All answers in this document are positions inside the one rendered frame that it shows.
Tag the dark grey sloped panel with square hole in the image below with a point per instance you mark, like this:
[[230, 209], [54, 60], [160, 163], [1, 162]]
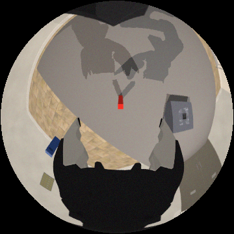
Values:
[[178, 115]]

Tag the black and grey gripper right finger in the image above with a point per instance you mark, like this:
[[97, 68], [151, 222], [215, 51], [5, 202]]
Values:
[[167, 159]]

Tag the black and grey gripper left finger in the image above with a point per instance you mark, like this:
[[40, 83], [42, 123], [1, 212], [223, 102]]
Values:
[[70, 156]]

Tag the red rectangular peg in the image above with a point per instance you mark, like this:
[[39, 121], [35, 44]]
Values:
[[120, 102]]

